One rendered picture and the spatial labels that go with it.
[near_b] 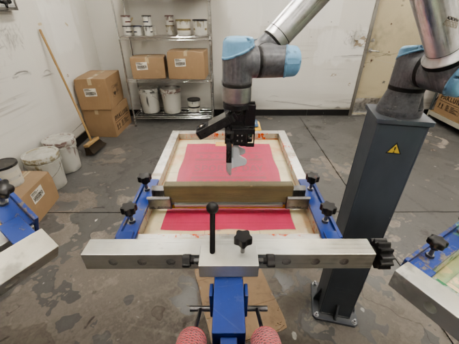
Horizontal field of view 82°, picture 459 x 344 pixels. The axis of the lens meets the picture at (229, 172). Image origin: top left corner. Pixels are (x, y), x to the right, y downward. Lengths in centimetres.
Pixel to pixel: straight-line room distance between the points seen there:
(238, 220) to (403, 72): 73
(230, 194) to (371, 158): 58
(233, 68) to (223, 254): 42
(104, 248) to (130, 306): 119
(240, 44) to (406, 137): 72
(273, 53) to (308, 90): 400
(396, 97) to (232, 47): 66
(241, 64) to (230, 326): 54
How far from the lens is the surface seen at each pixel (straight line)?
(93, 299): 199
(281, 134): 137
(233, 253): 59
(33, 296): 219
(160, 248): 67
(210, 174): 107
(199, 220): 85
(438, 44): 95
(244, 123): 72
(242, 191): 83
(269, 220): 85
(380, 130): 110
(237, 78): 66
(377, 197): 125
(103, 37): 475
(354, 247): 71
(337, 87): 482
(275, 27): 82
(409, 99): 111
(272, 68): 69
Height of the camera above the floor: 152
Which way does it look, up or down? 31 degrees down
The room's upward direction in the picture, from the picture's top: straight up
